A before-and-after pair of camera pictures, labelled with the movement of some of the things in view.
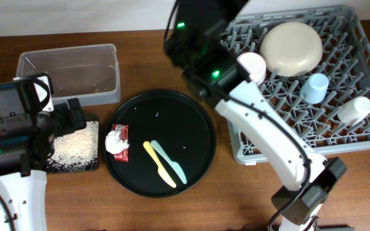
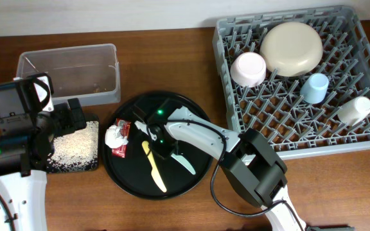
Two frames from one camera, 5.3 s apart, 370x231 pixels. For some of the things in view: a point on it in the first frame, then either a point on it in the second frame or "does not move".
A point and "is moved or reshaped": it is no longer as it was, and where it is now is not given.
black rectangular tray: (76, 150) does not move
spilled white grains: (76, 149) does not move
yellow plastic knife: (161, 171) is moved or reshaped
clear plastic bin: (89, 74) does not move
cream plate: (291, 49) does not move
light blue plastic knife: (156, 145) to (185, 163)
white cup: (354, 110) does not move
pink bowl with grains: (255, 64) does not move
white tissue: (112, 144) is moved or reshaped
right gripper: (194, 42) to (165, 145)
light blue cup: (314, 89) does not move
